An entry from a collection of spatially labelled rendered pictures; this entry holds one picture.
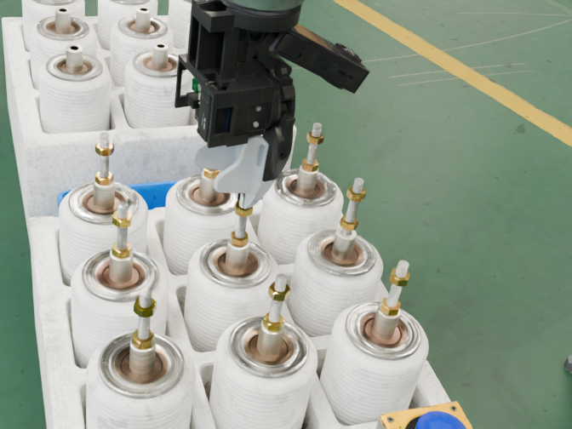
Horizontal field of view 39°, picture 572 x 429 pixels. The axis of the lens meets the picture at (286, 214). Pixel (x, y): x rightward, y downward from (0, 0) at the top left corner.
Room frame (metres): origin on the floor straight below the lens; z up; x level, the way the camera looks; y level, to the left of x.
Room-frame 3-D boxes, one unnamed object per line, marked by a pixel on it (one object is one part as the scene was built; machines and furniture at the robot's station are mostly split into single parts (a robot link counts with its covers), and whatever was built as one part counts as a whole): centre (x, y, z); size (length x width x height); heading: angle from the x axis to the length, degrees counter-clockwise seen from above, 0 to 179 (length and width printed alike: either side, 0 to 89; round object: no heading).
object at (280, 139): (0.62, 0.03, 0.42); 0.05 x 0.02 x 0.09; 36
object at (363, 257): (0.68, -0.07, 0.25); 0.08 x 0.08 x 0.01
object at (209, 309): (0.64, 0.04, 0.16); 0.10 x 0.10 x 0.18
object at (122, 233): (0.59, 0.15, 0.30); 0.01 x 0.01 x 0.08
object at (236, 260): (0.64, 0.04, 0.26); 0.02 x 0.02 x 0.03
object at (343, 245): (0.68, -0.07, 0.26); 0.02 x 0.02 x 0.03
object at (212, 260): (0.64, 0.04, 0.25); 0.08 x 0.08 x 0.01
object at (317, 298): (0.68, -0.07, 0.16); 0.10 x 0.10 x 0.18
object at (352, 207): (0.68, -0.07, 0.31); 0.01 x 0.01 x 0.08
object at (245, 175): (0.61, 0.05, 0.38); 0.06 x 0.03 x 0.09; 126
